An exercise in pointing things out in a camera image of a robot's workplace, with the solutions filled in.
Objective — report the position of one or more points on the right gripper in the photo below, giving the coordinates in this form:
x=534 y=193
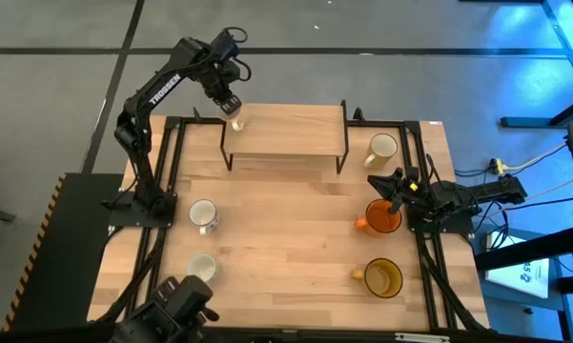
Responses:
x=410 y=190

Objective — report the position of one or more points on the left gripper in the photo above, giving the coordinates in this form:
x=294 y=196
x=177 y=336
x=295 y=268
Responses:
x=223 y=81

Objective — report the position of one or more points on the orange mug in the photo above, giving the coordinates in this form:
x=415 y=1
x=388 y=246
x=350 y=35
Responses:
x=379 y=223

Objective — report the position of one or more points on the cream yellow mug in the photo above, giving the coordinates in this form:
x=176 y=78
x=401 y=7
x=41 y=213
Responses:
x=382 y=147

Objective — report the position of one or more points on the amber glass mug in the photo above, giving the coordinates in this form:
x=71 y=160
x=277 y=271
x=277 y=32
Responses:
x=383 y=278

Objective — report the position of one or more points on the white patterned mug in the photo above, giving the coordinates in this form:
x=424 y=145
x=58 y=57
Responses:
x=203 y=213
x=202 y=267

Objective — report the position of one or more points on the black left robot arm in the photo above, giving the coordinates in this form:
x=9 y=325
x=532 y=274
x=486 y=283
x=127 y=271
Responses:
x=164 y=88

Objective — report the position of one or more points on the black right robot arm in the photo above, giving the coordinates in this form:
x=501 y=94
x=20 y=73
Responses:
x=476 y=193

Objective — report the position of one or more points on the wooden shelf with black legs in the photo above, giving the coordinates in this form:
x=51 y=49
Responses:
x=288 y=128

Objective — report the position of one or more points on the yellow power plug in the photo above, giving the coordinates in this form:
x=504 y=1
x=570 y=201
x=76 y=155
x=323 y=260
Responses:
x=498 y=166

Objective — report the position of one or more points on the white box with blue print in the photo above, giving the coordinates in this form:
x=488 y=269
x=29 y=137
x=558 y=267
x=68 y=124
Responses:
x=517 y=276

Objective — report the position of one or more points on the black platform with hazard stripe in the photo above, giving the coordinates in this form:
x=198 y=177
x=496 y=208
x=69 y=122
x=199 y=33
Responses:
x=71 y=248

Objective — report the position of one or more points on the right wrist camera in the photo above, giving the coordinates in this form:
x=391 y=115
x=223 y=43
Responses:
x=411 y=178

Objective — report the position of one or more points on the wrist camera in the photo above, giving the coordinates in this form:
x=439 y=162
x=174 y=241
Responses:
x=228 y=45
x=411 y=178

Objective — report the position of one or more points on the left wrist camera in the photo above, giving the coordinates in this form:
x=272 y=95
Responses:
x=228 y=45

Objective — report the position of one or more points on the black aluminium table frame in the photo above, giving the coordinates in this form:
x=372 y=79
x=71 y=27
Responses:
x=428 y=267

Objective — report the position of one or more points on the silver metal bracket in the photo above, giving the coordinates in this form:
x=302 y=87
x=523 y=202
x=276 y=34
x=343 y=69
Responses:
x=422 y=337

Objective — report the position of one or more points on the black side table frame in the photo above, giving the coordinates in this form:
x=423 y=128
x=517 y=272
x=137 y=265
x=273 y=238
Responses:
x=534 y=248

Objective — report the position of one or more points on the black camera rig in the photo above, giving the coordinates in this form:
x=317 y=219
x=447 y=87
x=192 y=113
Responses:
x=171 y=309

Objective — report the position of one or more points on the black desk frame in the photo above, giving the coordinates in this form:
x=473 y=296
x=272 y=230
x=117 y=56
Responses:
x=569 y=57

